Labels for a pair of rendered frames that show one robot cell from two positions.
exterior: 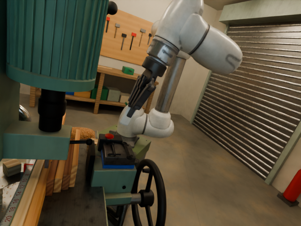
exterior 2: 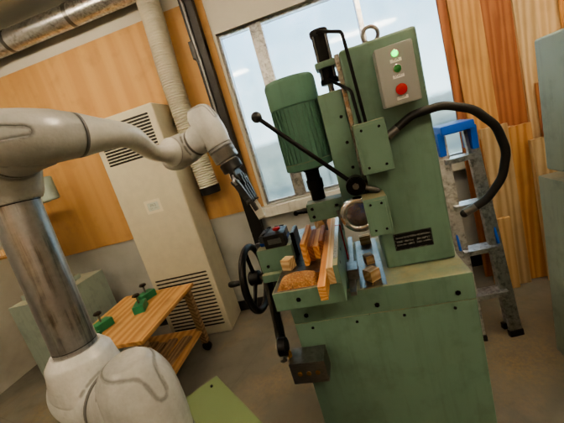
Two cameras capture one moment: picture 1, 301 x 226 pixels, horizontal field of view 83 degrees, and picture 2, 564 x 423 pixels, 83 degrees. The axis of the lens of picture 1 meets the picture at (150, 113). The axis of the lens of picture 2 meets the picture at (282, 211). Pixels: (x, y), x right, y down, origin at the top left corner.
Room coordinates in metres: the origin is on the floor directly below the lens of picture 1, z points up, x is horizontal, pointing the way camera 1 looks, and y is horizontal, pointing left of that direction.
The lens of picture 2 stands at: (1.38, 0.85, 1.32)
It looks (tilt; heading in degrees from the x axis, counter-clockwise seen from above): 12 degrees down; 219
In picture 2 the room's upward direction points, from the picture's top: 16 degrees counter-clockwise
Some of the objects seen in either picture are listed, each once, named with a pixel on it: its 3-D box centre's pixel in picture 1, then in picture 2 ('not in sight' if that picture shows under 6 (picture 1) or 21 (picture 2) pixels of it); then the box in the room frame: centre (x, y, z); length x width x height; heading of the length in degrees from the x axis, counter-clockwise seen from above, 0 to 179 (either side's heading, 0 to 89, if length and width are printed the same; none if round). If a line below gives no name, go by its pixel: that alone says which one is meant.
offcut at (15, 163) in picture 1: (11, 167); (371, 274); (0.48, 0.42, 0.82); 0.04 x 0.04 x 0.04; 64
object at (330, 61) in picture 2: not in sight; (325, 57); (0.33, 0.36, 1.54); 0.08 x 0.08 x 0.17; 25
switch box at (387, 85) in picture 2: not in sight; (396, 75); (0.38, 0.59, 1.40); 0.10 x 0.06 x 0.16; 115
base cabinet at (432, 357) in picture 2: not in sight; (391, 357); (0.33, 0.34, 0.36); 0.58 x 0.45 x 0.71; 115
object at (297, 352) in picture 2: not in sight; (310, 364); (0.68, 0.22, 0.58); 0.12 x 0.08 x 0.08; 115
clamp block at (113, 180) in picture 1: (111, 167); (279, 252); (0.50, 0.08, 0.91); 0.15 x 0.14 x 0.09; 25
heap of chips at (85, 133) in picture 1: (81, 131); (297, 277); (0.69, 0.28, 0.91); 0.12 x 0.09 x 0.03; 115
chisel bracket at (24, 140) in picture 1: (40, 142); (327, 209); (0.38, 0.25, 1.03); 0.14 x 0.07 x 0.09; 115
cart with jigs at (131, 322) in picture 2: not in sight; (143, 342); (0.58, -1.22, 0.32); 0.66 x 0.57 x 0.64; 27
